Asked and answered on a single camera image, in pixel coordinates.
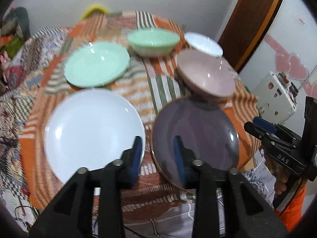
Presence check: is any pink bowl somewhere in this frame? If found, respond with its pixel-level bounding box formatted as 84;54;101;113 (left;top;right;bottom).
177;50;235;98

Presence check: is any grey plush toy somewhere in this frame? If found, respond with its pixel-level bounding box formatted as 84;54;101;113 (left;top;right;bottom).
1;7;31;40

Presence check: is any wooden door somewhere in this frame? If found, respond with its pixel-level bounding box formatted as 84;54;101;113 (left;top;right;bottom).
218;0;283;72

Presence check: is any striped patchwork tablecloth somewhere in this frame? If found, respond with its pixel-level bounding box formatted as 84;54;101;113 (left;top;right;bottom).
19;11;260;221

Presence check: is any yellow foam tube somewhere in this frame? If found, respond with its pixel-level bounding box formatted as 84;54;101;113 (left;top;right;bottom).
81;4;110;20

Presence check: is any white bowl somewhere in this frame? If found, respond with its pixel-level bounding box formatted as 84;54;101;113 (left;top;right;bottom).
184;32;223;58

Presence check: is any white plate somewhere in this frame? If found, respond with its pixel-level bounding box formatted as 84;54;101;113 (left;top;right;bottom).
44;88;146;183

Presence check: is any green ceramic bowl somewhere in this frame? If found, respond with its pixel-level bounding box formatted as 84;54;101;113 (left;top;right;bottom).
127;29;180;58

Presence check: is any mint green plate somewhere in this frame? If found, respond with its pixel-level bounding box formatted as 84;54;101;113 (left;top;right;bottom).
64;41;130;88

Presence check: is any purple plate with gold rim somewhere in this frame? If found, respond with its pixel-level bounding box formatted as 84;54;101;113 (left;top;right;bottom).
152;97;240;189

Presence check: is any white storage cabinet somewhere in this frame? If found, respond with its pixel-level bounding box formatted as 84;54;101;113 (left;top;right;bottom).
253;71;298;124

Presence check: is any person's right hand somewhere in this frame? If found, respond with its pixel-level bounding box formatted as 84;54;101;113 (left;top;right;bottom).
275;176;288;195

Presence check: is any white sliding wardrobe door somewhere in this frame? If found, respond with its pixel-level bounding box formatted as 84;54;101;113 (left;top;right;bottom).
239;0;316;134

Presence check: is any patterned patchwork blanket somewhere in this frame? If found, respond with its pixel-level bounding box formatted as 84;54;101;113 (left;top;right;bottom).
1;26;70;203

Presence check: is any pink rabbit toy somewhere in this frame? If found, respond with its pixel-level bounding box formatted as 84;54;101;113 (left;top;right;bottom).
1;51;11;84

